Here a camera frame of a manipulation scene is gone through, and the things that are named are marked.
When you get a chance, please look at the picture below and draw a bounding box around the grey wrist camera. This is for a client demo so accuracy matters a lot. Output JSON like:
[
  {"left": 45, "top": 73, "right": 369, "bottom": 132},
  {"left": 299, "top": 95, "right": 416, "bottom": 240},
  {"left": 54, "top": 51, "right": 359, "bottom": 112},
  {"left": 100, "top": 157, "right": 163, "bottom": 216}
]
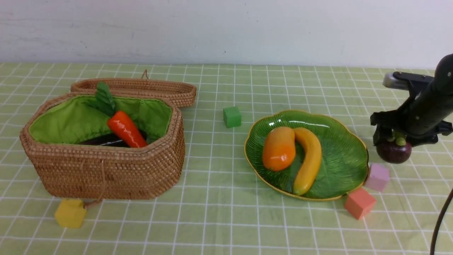
[{"left": 382, "top": 71, "right": 434, "bottom": 94}]

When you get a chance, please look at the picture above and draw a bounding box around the woven rattan basket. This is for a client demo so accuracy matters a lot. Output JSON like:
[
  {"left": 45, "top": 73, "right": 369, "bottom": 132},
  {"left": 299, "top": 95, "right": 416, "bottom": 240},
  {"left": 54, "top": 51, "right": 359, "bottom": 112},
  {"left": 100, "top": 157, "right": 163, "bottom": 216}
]
[{"left": 19, "top": 92, "right": 185, "bottom": 200}]

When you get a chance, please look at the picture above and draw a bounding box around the woven rattan basket lid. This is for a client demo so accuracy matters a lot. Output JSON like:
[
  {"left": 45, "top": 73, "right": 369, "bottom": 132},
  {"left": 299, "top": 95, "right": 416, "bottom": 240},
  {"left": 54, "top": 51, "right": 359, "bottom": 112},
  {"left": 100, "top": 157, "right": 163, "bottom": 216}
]
[{"left": 70, "top": 70, "right": 197, "bottom": 108}]

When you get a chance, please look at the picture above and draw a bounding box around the dark purple toy mangosteen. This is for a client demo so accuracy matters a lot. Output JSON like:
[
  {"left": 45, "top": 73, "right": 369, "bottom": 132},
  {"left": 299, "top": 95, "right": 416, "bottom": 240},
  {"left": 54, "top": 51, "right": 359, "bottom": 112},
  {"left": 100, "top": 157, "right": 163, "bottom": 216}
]
[{"left": 376, "top": 131, "right": 412, "bottom": 164}]

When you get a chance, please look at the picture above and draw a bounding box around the yellow hexagonal block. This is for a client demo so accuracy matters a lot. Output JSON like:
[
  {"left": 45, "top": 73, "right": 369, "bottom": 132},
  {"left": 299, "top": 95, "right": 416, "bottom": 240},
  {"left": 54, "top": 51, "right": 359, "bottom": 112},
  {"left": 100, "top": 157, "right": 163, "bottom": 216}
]
[{"left": 55, "top": 199, "right": 87, "bottom": 228}]

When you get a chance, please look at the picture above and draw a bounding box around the pink-purple cube block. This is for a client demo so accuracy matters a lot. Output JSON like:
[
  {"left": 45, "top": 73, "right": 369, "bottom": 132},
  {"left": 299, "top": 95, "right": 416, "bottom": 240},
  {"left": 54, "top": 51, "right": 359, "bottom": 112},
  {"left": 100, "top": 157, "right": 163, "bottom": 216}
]
[{"left": 365, "top": 163, "right": 390, "bottom": 192}]

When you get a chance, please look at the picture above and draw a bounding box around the orange toy mango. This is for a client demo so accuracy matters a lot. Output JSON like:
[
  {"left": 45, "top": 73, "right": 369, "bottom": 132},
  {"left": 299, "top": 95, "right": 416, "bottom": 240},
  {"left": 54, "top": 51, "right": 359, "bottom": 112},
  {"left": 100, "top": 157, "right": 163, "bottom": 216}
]
[{"left": 262, "top": 126, "right": 296, "bottom": 171}]

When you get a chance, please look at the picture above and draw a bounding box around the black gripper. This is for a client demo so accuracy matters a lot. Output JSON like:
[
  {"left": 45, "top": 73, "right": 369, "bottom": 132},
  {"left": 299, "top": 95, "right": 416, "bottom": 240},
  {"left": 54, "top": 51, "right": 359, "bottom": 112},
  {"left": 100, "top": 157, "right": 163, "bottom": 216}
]
[{"left": 370, "top": 54, "right": 453, "bottom": 147}]

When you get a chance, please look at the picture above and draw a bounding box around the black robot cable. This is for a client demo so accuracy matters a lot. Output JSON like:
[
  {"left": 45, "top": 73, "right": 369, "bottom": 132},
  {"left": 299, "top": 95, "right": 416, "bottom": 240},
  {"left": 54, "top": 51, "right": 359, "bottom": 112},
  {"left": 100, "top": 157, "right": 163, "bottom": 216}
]
[{"left": 429, "top": 188, "right": 453, "bottom": 255}]

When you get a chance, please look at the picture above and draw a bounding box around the red toy carrot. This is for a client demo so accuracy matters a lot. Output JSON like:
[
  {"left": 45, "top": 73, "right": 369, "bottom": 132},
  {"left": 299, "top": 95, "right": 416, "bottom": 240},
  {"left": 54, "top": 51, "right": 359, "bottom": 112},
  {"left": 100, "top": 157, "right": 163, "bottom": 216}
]
[{"left": 87, "top": 82, "right": 148, "bottom": 148}]

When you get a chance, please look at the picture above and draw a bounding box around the yellow toy banana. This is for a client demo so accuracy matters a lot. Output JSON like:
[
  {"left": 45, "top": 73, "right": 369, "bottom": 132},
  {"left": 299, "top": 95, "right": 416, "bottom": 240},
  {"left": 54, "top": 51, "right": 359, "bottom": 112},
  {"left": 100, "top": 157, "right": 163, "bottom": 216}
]
[{"left": 293, "top": 127, "right": 322, "bottom": 196}]

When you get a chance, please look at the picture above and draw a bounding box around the green leaf-shaped glass plate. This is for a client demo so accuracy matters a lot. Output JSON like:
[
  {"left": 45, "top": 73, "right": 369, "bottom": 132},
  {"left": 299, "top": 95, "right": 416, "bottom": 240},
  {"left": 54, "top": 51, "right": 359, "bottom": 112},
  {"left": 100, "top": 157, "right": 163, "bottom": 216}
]
[{"left": 244, "top": 110, "right": 369, "bottom": 201}]

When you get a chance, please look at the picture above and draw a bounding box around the purple toy eggplant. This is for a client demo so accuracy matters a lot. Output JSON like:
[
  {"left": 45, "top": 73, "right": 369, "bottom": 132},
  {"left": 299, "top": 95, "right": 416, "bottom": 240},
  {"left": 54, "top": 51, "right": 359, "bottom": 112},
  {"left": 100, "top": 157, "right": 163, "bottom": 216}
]
[{"left": 77, "top": 133, "right": 130, "bottom": 147}]

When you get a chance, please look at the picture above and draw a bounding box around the green cube block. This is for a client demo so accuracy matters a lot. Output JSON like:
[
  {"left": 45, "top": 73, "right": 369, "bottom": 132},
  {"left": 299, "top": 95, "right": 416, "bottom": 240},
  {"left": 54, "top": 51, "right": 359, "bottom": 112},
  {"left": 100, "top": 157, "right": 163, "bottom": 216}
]
[{"left": 223, "top": 106, "right": 242, "bottom": 129}]

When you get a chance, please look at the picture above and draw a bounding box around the salmon red cube block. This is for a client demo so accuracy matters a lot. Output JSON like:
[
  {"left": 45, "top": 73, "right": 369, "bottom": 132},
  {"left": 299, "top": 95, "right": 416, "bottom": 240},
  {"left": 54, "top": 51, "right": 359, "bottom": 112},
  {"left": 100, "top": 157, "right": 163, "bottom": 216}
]
[{"left": 344, "top": 187, "right": 376, "bottom": 221}]

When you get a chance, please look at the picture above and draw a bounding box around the green checkered tablecloth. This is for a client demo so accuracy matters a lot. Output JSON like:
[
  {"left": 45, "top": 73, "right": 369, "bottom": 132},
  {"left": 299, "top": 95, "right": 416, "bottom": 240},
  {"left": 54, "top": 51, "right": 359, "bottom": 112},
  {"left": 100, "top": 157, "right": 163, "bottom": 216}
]
[{"left": 0, "top": 63, "right": 452, "bottom": 255}]

